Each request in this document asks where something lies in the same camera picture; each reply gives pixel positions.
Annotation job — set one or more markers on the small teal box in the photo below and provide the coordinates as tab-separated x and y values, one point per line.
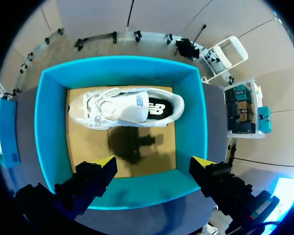
8	132

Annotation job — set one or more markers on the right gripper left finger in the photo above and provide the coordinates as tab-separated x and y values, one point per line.
88	186

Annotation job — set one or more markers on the white sneaker shoe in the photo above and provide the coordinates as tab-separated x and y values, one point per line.
122	110

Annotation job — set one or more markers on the blue and black insole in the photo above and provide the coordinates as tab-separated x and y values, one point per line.
167	113

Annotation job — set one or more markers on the teal shoebox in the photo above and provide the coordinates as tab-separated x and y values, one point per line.
191	110

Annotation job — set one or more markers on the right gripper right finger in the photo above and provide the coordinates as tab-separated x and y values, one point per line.
220	186

